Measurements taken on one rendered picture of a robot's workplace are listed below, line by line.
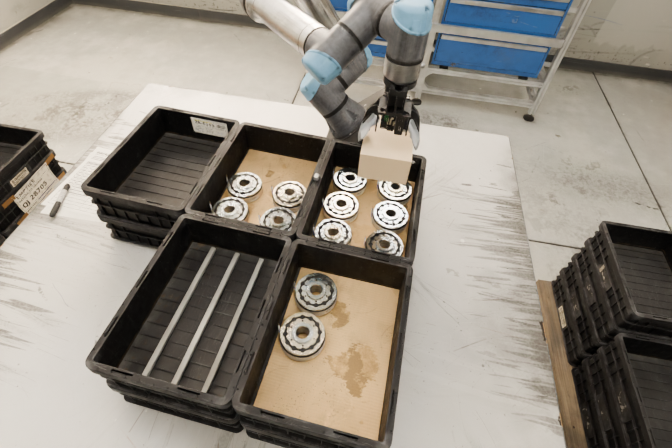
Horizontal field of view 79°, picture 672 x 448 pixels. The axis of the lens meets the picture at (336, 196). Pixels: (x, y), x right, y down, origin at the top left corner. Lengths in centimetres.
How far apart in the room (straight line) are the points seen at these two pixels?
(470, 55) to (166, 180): 224
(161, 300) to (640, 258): 170
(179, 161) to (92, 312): 50
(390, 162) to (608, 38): 337
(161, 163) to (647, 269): 180
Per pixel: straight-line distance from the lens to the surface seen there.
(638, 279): 189
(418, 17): 79
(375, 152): 95
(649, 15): 419
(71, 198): 161
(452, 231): 139
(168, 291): 110
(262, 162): 135
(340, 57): 84
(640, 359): 185
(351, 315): 102
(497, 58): 306
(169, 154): 144
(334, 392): 95
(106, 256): 139
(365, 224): 117
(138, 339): 107
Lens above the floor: 174
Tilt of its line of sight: 47 degrees down
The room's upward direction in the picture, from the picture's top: 4 degrees clockwise
